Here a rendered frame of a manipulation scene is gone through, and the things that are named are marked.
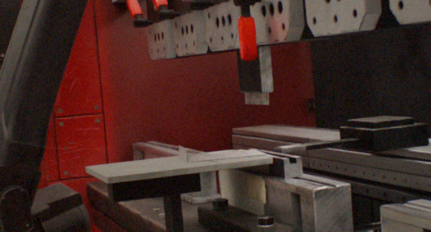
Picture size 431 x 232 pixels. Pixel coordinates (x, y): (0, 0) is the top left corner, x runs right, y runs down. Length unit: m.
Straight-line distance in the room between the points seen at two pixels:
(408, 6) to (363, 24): 0.10
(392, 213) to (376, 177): 0.54
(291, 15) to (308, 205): 0.27
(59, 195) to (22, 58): 0.17
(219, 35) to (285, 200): 0.32
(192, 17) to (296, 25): 0.42
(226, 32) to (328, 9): 0.36
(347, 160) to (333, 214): 0.43
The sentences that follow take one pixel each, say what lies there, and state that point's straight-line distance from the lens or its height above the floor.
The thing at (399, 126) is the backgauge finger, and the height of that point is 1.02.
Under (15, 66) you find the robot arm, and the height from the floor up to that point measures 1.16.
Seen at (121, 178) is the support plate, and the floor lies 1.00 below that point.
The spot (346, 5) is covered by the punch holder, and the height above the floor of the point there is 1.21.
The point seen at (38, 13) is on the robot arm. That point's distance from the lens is 0.83.
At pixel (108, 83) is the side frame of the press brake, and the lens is 2.14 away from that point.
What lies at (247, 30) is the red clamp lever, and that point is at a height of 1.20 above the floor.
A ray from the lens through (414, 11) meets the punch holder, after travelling 0.84.
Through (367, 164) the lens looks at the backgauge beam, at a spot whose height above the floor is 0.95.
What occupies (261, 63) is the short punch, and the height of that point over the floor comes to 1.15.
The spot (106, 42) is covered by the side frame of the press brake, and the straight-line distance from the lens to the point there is 2.14.
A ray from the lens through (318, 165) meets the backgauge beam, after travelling 1.68.
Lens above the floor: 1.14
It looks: 3 degrees down
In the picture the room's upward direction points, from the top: 5 degrees counter-clockwise
